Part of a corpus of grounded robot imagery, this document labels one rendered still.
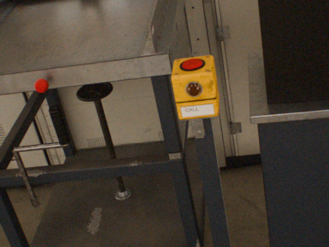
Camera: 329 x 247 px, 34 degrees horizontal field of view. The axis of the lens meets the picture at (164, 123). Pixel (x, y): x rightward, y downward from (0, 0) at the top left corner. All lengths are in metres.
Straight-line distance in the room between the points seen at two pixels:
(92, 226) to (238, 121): 0.69
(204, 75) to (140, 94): 1.10
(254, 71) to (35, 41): 0.59
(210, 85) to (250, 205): 1.09
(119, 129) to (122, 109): 0.10
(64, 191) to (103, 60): 0.86
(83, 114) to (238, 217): 0.73
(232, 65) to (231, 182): 0.48
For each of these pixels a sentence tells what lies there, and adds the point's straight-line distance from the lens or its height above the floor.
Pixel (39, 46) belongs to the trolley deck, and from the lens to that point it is 1.48.
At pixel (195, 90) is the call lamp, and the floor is 0.87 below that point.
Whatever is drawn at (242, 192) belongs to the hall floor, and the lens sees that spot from 2.13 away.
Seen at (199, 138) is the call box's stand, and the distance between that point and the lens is 1.12.
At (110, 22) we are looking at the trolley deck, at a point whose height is 0.85.
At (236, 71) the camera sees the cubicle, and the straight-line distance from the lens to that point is 2.01.
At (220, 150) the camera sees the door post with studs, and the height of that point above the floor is 0.08.
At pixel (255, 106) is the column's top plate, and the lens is 1.18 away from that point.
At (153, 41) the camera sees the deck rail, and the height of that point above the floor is 0.87.
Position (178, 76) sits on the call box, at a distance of 1.02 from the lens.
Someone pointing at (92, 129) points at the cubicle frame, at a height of 0.25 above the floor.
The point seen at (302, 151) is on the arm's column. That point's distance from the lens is 1.21.
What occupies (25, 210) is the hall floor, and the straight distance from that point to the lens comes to 2.34.
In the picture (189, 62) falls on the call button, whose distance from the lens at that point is 1.05.
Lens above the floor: 1.35
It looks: 31 degrees down
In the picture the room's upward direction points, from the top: 12 degrees counter-clockwise
